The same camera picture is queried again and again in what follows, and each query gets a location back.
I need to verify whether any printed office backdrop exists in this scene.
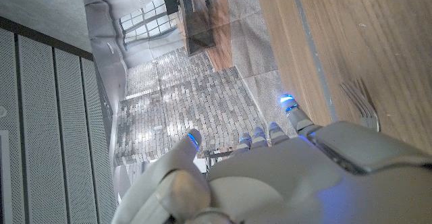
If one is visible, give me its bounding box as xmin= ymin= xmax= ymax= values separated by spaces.
xmin=80 ymin=0 xmax=298 ymax=198

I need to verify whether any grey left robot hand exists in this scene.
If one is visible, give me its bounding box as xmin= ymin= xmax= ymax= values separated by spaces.
xmin=110 ymin=93 xmax=432 ymax=224

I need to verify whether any fork with red handle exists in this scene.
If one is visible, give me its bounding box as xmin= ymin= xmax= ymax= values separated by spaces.
xmin=338 ymin=78 xmax=381 ymax=133

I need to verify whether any perforated grey metal panel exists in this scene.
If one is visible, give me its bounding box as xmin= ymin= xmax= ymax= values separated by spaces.
xmin=0 ymin=26 xmax=117 ymax=224

